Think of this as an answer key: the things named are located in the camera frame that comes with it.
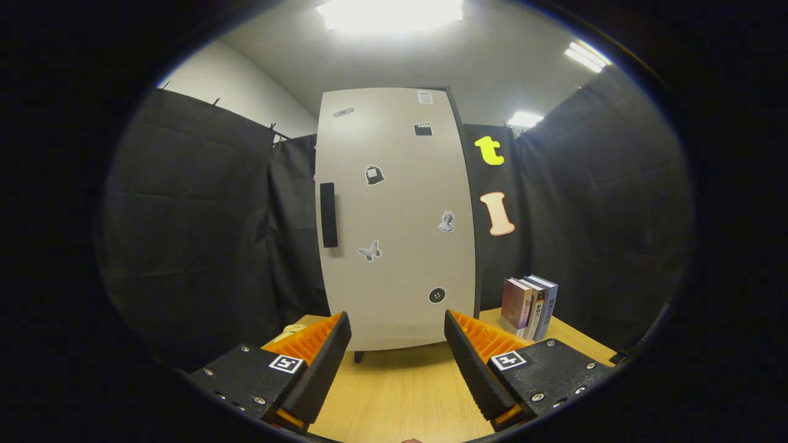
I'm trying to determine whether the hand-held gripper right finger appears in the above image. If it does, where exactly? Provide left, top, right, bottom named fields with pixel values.
left=443, top=309, right=616, bottom=433

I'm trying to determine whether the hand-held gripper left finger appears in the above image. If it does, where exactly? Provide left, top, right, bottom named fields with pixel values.
left=185, top=311, right=353, bottom=436

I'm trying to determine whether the black door handle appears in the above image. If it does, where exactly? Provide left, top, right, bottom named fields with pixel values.
left=319, top=182, right=339, bottom=249

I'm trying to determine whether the beige cabinet door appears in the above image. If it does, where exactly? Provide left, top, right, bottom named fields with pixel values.
left=314, top=87, right=478, bottom=353

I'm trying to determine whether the dark grey cabinet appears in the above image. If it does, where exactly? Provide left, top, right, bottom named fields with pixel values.
left=314, top=86, right=484, bottom=364

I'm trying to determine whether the yellow plush toy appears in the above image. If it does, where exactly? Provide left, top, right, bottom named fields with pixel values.
left=271, top=323, right=307, bottom=345

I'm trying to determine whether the maroon cover book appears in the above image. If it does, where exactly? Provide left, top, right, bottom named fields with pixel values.
left=500, top=278, right=533, bottom=336

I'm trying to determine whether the white spine book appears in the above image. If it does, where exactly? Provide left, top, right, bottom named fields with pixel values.
left=520, top=278, right=547, bottom=339

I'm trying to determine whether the grey blue spine book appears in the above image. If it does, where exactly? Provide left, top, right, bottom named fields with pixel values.
left=529, top=274, right=559, bottom=342

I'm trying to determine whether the black backdrop cloth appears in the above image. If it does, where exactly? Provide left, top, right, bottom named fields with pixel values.
left=92, top=65, right=696, bottom=373

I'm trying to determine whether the small ceiling light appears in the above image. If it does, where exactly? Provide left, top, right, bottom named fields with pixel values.
left=506, top=111, right=545, bottom=129

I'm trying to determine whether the double ceiling light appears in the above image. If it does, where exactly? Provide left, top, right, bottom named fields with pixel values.
left=564, top=40, right=613, bottom=74

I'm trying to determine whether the large ceiling light panel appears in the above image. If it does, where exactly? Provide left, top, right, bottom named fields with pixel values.
left=315, top=0, right=464, bottom=34

